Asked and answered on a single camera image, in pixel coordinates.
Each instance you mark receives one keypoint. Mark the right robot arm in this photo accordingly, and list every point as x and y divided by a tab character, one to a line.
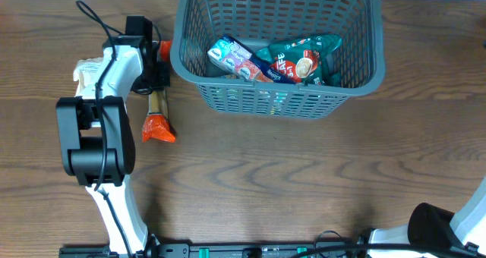
430	226

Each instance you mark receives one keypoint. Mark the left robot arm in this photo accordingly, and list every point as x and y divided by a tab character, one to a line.
96	140

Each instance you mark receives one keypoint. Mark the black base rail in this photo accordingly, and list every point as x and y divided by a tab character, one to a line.
182	250

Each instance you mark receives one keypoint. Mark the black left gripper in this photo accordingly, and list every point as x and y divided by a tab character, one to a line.
164	83

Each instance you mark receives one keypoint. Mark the Kleenex tissue multipack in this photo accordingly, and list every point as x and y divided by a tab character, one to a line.
231	56

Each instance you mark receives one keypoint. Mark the beige paper pouch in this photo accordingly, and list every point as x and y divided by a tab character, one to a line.
84	72

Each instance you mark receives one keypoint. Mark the orange biscuit pack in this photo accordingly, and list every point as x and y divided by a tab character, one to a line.
157	125

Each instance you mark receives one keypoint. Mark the green Nescafe coffee bag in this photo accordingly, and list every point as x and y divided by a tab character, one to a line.
304	60

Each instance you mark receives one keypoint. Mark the grey plastic basket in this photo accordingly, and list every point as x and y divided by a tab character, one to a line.
359	61

